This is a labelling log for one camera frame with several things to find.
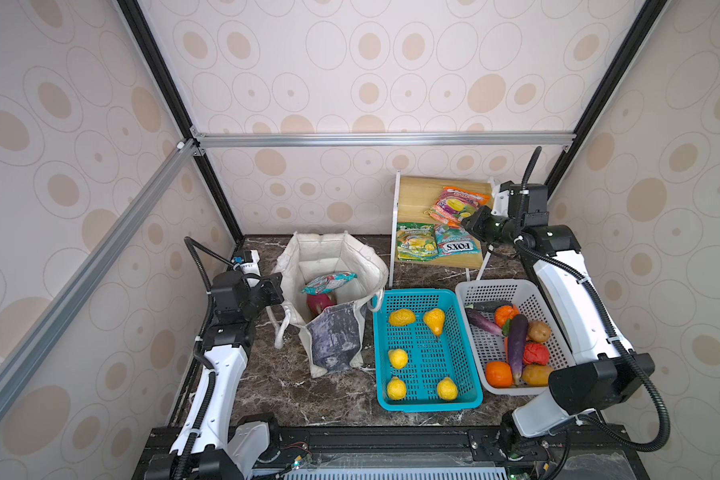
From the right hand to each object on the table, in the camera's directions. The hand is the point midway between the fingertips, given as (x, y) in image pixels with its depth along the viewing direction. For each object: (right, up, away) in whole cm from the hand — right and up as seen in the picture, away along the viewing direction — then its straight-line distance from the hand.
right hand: (462, 218), depth 75 cm
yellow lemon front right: (-3, -44, +3) cm, 45 cm away
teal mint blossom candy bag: (-36, -17, +14) cm, 42 cm away
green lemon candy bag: (-9, -4, +18) cm, 20 cm away
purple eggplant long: (+12, -29, +17) cm, 36 cm away
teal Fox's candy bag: (+3, -4, +19) cm, 20 cm away
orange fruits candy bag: (-1, +4, +3) cm, 5 cm away
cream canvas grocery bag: (-32, -31, +1) cm, 45 cm away
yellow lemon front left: (-16, -45, +4) cm, 48 cm away
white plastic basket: (+12, -36, +15) cm, 41 cm away
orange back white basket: (+18, -27, +17) cm, 36 cm away
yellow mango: (-13, -28, +17) cm, 35 cm away
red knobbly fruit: (+23, -36, +7) cm, 44 cm away
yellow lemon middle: (-15, -38, +8) cm, 42 cm away
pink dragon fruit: (-39, -23, +17) cm, 49 cm away
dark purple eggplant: (+19, -32, +10) cm, 38 cm away
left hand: (-45, -13, +1) cm, 47 cm away
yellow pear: (-3, -29, +17) cm, 33 cm away
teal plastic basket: (-7, -39, +14) cm, 42 cm away
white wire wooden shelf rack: (-11, +7, +8) cm, 16 cm away
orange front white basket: (+11, -41, +4) cm, 43 cm away
